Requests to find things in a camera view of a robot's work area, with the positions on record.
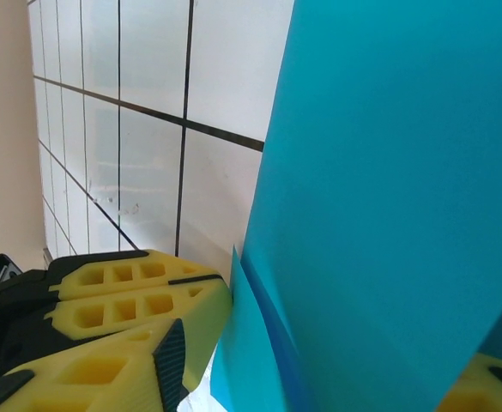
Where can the blue square paper sheet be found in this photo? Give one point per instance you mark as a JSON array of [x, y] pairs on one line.
[[383, 193]]

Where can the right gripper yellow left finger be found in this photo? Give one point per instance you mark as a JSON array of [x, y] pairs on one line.
[[83, 377]]

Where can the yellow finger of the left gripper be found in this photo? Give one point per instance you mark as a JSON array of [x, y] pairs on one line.
[[126, 309], [126, 270]]

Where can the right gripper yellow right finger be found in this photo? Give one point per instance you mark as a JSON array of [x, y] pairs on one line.
[[491, 390]]

